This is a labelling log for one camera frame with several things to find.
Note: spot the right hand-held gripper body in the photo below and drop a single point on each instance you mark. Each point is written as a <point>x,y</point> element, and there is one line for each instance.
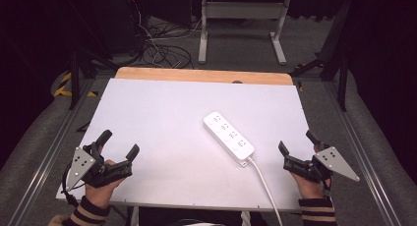
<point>334,160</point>

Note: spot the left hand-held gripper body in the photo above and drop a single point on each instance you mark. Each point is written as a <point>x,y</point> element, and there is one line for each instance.
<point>98,173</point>

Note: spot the white power strip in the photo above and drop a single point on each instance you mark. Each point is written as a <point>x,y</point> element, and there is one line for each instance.
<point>228,137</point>

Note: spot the person's left hand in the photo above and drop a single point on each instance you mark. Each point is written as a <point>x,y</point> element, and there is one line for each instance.
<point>100,195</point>

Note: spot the person's right hand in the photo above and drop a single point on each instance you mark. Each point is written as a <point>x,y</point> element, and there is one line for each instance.
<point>309,189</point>

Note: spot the white board sheet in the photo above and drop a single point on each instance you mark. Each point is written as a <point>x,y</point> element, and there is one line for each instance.
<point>170,121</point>

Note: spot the black metal stand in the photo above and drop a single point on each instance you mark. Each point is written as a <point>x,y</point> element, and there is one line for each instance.
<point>76,78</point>
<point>339,55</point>

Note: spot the yellow black hazard tape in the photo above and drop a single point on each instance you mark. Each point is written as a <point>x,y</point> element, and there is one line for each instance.
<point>63,86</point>

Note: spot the person's dark clothed legs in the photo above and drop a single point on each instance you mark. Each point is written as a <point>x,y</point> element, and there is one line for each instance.
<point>196,218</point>

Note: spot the grey metal floor rail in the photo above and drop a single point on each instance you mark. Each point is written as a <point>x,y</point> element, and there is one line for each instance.
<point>49,157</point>
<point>360,154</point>

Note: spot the white metal table frame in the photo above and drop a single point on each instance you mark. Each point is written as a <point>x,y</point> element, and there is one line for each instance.
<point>242,10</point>

